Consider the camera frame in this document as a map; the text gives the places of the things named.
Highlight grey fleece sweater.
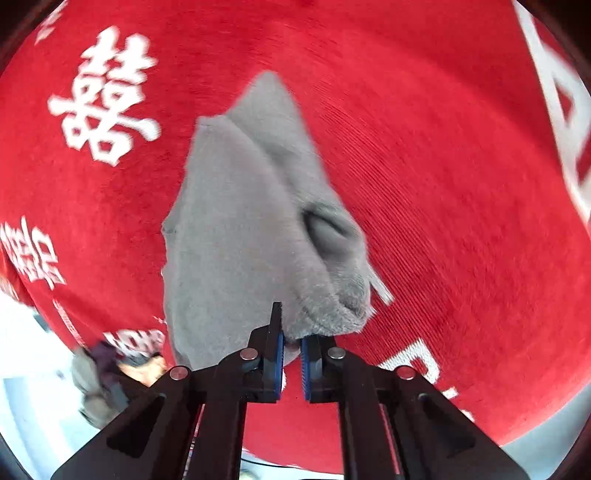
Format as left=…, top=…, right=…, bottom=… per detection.
left=162, top=71, right=370, bottom=369

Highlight red bedspread white characters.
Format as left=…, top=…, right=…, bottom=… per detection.
left=1, top=1, right=590, bottom=473

